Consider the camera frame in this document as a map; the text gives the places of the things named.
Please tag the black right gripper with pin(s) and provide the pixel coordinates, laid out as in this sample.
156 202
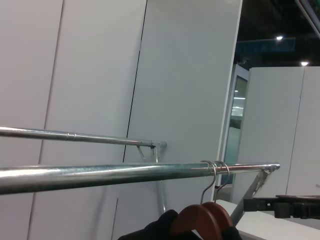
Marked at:
300 207

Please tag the grey metal rack leg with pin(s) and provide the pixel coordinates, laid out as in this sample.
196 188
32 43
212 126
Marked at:
250 188

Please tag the thin metal rack upright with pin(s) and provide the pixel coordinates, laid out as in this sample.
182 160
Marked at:
158 153

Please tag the wooden hanger with dark garment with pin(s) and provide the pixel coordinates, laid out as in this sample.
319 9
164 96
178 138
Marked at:
220 212

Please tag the wooden hanger under black garment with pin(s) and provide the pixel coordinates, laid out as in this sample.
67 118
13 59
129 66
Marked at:
192 220

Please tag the glass door panel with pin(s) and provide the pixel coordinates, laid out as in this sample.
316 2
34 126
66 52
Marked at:
237 112

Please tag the large black garment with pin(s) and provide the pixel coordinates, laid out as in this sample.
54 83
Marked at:
155 225

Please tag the round ceiling light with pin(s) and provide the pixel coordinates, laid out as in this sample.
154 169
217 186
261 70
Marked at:
303 63
279 38

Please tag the teal hanging banner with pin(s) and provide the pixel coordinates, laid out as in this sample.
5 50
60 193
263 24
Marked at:
265 45

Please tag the thick galvanized rack rail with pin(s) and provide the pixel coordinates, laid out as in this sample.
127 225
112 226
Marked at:
100 175

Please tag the thin galvanized rack rail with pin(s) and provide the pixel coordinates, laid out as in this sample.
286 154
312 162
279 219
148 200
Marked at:
75 137

